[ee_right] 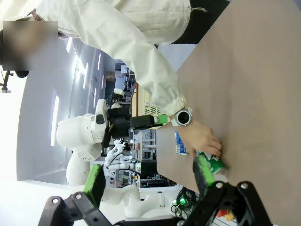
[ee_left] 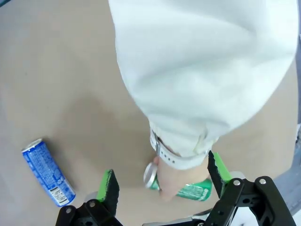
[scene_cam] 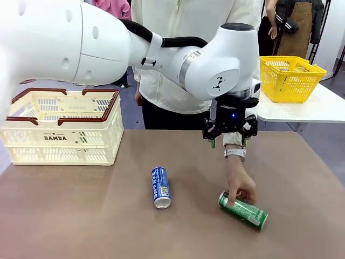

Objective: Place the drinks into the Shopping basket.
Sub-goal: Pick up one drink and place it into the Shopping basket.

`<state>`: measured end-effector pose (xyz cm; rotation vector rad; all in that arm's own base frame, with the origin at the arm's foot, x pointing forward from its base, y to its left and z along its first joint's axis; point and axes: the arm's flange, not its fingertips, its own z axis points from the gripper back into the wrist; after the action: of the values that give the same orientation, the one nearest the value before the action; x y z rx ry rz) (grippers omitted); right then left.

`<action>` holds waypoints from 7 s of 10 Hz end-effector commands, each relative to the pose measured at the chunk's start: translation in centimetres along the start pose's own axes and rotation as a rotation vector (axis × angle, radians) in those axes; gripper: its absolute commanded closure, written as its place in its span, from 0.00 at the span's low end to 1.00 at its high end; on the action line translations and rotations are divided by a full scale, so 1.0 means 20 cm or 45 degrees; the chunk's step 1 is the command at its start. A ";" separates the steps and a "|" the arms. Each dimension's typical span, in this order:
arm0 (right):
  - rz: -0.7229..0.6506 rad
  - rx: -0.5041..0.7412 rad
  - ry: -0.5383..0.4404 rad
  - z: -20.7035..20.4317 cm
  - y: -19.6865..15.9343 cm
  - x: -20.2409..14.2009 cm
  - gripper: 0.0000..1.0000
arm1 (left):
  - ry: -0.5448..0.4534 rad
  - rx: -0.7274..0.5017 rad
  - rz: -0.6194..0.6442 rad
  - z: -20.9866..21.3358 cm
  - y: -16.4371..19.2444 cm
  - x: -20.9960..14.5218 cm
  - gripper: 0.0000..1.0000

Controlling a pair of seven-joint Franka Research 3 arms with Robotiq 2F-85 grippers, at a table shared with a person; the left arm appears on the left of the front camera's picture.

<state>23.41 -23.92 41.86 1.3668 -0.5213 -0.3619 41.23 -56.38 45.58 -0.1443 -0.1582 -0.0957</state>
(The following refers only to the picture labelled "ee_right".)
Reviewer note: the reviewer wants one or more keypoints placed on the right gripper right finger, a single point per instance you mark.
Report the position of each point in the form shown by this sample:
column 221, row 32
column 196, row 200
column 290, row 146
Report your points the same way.
column 203, row 174

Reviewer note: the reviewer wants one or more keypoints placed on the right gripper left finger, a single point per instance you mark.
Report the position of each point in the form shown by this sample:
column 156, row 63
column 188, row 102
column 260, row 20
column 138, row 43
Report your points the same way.
column 94, row 183

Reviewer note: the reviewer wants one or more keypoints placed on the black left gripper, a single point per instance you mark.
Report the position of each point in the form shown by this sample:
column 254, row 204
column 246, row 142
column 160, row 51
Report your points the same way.
column 118, row 122

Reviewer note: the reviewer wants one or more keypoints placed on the green drink can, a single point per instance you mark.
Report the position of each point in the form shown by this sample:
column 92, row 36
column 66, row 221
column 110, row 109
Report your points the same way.
column 215, row 164

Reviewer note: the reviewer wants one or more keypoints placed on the blue drink can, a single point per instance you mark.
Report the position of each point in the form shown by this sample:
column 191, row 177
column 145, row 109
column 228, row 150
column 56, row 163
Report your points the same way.
column 179, row 143

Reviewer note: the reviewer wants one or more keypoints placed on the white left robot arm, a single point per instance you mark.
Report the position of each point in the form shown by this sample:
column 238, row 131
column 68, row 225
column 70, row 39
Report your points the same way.
column 80, row 136

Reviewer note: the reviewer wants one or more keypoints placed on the person's left forearm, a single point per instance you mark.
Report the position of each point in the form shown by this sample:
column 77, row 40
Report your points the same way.
column 155, row 80

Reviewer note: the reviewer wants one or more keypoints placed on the cream plastic shopping basket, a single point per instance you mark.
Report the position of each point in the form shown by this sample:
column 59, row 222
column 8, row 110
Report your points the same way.
column 147, row 103

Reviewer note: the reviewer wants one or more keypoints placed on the person's left hand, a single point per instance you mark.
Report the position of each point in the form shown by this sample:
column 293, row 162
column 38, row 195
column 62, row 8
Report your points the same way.
column 203, row 139

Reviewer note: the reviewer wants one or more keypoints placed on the white humanoid robot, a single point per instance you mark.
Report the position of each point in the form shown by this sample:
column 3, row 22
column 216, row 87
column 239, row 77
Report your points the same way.
column 115, row 153

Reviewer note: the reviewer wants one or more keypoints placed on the white wrist watch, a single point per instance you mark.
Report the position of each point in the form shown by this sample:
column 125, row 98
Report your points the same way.
column 183, row 117

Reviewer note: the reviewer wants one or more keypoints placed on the red emergency stop button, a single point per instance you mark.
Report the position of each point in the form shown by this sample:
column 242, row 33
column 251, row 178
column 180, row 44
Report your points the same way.
column 223, row 213

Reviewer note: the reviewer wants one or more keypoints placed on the person in white jacket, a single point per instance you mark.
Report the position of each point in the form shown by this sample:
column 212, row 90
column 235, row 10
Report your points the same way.
column 113, row 21

